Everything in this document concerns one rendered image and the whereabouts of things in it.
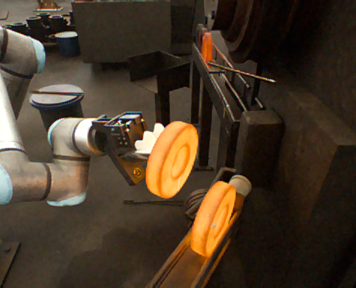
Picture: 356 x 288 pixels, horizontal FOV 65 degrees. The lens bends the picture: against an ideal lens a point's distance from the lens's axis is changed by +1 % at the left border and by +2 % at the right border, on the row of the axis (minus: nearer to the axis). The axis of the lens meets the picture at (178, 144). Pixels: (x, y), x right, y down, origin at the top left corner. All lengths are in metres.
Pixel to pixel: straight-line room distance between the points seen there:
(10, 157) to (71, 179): 0.14
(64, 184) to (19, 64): 0.54
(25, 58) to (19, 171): 0.54
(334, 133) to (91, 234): 1.23
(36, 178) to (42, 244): 0.92
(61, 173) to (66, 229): 0.90
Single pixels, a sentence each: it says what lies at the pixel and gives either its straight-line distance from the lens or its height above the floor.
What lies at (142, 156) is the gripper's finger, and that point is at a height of 0.83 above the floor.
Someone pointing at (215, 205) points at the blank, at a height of 0.78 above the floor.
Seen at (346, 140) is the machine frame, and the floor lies 0.87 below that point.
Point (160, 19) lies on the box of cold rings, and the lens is 3.32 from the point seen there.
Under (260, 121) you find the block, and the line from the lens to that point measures 0.78.
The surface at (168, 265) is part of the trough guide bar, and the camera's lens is 0.56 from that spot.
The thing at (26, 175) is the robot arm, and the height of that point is 0.77.
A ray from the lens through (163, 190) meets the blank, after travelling 0.53.
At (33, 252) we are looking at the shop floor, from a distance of 1.57.
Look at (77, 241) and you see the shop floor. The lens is 1.53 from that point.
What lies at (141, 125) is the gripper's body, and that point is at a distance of 0.61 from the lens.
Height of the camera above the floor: 1.17
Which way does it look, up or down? 35 degrees down
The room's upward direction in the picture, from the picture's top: straight up
